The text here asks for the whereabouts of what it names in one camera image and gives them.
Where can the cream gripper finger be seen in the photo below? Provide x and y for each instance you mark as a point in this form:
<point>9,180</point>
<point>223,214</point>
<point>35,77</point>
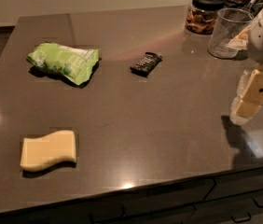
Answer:
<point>240,111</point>
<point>254,91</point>

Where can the yellow wavy sponge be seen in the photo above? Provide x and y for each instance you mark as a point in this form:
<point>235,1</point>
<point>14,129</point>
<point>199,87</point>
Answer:
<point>41,153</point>

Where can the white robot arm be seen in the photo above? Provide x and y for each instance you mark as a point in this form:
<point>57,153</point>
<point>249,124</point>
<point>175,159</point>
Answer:
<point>251,39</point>

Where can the dark chocolate rxbar wrapper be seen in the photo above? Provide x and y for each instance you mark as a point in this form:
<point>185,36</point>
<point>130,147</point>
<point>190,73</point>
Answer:
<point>144,67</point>

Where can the clear plastic measuring cup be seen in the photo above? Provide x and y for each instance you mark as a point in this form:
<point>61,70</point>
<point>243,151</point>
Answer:
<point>229,22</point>

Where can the metal utensil in cup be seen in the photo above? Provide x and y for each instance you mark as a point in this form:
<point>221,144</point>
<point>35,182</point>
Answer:
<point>253,6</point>

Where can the dark drawer cabinet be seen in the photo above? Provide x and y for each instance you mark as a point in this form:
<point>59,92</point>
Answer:
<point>233,196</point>

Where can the glass jar with black lid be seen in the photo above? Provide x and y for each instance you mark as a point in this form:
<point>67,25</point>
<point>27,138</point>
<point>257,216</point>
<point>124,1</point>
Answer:
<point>202,14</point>

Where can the green snack bag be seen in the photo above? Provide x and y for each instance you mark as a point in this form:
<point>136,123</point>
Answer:
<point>74,64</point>

